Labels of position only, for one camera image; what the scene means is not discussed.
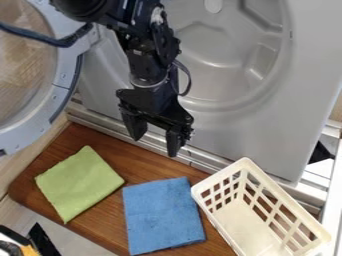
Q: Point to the green cloth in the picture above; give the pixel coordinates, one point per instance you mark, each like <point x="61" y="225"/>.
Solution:
<point x="78" y="182"/>

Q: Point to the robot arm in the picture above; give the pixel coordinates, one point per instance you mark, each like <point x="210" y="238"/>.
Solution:
<point x="147" y="40"/>

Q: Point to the washing machine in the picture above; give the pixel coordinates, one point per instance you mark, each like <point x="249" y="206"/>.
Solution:
<point x="240" y="80"/>

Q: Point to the blue cloth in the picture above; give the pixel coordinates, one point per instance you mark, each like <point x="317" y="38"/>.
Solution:
<point x="161" y="215"/>

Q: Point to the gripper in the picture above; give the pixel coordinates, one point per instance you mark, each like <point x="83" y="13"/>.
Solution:
<point x="153" y="101"/>

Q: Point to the white basket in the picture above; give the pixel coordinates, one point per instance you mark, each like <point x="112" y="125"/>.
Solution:
<point x="258" y="213"/>

